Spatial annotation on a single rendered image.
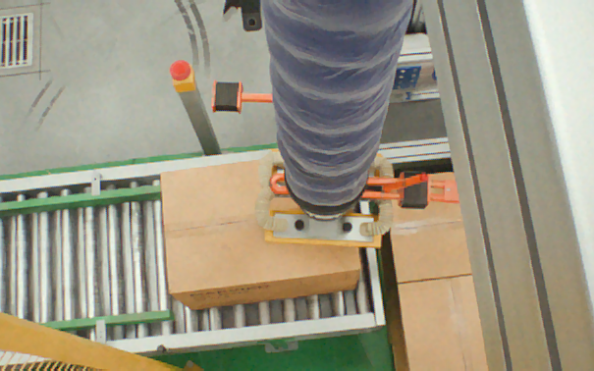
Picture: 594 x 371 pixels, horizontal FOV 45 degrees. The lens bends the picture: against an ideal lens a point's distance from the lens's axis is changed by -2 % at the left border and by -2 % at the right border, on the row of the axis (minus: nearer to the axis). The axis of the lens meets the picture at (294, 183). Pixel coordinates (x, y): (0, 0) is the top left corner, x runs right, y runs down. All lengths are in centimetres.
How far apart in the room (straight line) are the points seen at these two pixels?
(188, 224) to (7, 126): 161
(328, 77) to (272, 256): 121
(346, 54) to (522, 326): 91
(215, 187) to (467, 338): 105
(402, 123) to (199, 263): 129
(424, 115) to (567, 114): 310
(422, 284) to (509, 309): 250
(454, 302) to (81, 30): 225
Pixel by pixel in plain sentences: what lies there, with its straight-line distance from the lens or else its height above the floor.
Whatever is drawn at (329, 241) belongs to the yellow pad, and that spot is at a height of 110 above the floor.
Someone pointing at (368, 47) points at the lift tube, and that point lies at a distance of 109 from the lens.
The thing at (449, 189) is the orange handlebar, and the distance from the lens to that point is 209.
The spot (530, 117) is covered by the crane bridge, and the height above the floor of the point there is 304.
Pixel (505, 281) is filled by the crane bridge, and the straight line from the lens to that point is 21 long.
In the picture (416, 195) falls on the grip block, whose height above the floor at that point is 122.
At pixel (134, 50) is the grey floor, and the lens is 372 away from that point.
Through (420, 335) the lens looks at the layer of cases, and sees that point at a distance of 269.
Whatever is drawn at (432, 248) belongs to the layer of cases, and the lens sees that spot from 274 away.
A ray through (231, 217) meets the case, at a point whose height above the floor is 95.
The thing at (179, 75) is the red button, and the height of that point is 104.
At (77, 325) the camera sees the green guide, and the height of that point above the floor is 64.
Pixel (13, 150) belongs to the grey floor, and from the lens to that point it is 369.
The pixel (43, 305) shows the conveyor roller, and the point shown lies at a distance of 285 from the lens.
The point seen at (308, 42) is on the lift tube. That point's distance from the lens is 107.
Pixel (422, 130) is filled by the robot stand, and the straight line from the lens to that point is 324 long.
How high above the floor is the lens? 320
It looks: 73 degrees down
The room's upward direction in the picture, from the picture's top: 6 degrees counter-clockwise
